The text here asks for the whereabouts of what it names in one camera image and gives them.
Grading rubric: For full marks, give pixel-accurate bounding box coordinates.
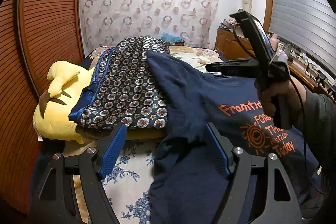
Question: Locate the navy blue printed t-shirt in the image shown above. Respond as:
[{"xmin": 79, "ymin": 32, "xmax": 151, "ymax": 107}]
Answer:
[{"xmin": 147, "ymin": 51, "xmax": 323, "ymax": 223}]

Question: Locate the dark grey right sleeve forearm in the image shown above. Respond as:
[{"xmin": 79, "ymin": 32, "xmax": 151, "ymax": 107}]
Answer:
[{"xmin": 297, "ymin": 90, "xmax": 335, "ymax": 165}]

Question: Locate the person's right hand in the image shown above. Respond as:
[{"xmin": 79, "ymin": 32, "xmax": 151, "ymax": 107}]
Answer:
[{"xmin": 254, "ymin": 76, "xmax": 307, "ymax": 118}]

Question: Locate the pink bottle on sideboard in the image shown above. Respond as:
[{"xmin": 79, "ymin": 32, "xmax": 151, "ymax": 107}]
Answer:
[{"xmin": 269, "ymin": 34, "xmax": 279, "ymax": 51}]

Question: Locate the blue floral white quilt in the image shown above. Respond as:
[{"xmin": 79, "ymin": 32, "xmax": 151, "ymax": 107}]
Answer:
[{"xmin": 101, "ymin": 139, "xmax": 161, "ymax": 223}]

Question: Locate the wooden sideboard cabinet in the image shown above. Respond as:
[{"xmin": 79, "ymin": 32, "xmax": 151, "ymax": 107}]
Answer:
[{"xmin": 215, "ymin": 28, "xmax": 335, "ymax": 101}]

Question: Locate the grey window roller blind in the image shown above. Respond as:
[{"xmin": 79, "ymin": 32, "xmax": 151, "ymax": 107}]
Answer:
[{"xmin": 269, "ymin": 0, "xmax": 335, "ymax": 73}]

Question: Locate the yellow plush toy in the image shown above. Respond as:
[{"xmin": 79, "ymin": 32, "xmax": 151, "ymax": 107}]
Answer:
[{"xmin": 33, "ymin": 61, "xmax": 94, "ymax": 144}]

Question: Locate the pink floral beige blanket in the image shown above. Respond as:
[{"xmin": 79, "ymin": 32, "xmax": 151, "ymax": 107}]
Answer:
[{"xmin": 84, "ymin": 46, "xmax": 223, "ymax": 73}]

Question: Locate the light blue cloth bundle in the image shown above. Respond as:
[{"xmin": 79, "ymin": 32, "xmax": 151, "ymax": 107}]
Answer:
[{"xmin": 161, "ymin": 32, "xmax": 183, "ymax": 43}]

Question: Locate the circle-patterned sheer curtain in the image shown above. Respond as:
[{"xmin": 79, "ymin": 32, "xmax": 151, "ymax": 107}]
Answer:
[{"xmin": 79, "ymin": 0, "xmax": 219, "ymax": 53}]

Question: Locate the brown louvered wardrobe door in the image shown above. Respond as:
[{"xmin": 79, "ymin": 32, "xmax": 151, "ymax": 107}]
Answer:
[{"xmin": 1, "ymin": 0, "xmax": 84, "ymax": 213}]

